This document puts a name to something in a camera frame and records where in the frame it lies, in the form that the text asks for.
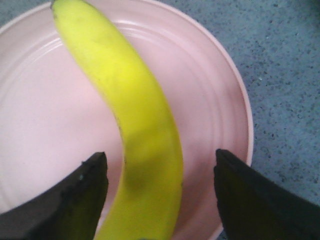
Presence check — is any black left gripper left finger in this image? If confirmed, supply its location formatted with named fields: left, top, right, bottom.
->
left=0, top=152, right=108, bottom=240

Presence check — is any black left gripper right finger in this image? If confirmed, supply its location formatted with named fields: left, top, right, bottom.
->
left=213, top=149, right=320, bottom=240

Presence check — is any yellow banana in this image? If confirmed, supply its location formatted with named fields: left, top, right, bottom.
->
left=51, top=0, right=183, bottom=240

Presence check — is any pink plate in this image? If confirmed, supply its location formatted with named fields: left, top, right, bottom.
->
left=0, top=0, right=254, bottom=240

